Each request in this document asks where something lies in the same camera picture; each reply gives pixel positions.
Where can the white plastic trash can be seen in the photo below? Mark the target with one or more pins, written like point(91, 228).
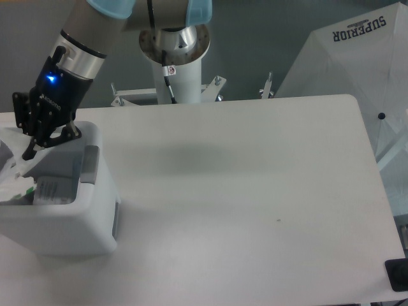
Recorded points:
point(87, 226)

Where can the clear plastic water bottle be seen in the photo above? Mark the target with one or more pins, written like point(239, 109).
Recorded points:
point(58, 190)

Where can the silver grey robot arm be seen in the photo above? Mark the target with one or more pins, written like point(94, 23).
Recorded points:
point(92, 28)

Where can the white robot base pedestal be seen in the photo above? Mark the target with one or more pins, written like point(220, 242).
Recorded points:
point(177, 70)

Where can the white metal frame with bolts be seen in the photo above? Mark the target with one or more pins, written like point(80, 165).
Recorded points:
point(209, 92)

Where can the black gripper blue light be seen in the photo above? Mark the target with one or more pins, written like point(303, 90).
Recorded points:
point(50, 104)

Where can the black device at table edge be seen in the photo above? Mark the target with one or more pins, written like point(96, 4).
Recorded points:
point(397, 273)

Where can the clear plastic bag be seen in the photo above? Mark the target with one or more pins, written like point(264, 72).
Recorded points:
point(13, 167)

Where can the white superior umbrella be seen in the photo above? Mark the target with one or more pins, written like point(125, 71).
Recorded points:
point(364, 56)

